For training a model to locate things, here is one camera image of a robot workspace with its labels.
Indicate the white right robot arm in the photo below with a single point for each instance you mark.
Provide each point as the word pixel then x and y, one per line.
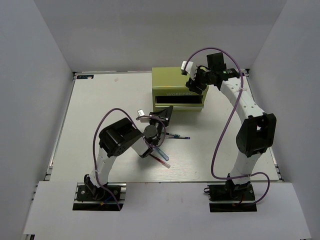
pixel 257 130

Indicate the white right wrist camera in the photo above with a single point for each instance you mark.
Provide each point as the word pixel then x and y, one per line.
pixel 188 68

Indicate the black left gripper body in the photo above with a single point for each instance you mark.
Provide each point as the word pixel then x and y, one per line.
pixel 159 124

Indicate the red pen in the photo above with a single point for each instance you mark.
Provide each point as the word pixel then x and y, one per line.
pixel 161 161

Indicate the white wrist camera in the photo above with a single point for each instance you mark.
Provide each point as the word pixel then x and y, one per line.
pixel 188 68
pixel 142 117

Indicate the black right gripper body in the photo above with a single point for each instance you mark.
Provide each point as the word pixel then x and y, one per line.
pixel 202 79

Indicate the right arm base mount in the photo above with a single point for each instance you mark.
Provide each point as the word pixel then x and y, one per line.
pixel 222 200

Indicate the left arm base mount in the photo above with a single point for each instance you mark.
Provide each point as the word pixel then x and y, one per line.
pixel 85 201

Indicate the green capped pen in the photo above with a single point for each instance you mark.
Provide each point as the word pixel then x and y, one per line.
pixel 173 135

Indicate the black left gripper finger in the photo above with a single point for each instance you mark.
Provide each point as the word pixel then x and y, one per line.
pixel 167 114
pixel 157 114

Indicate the green metal drawer chest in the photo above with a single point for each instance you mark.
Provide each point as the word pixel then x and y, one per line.
pixel 168 81

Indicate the purple capped pen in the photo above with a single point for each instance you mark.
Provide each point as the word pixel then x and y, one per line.
pixel 181 137

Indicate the light blue pen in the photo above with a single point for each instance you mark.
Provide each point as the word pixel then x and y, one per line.
pixel 162 154

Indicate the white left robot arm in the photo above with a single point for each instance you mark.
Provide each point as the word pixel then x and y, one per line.
pixel 115 139

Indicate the left corner label sticker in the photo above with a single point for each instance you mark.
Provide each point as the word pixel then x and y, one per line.
pixel 85 77

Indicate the green top drawer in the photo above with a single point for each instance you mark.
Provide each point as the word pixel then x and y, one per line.
pixel 179 102

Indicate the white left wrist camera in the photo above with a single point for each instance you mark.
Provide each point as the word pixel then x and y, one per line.
pixel 142 117

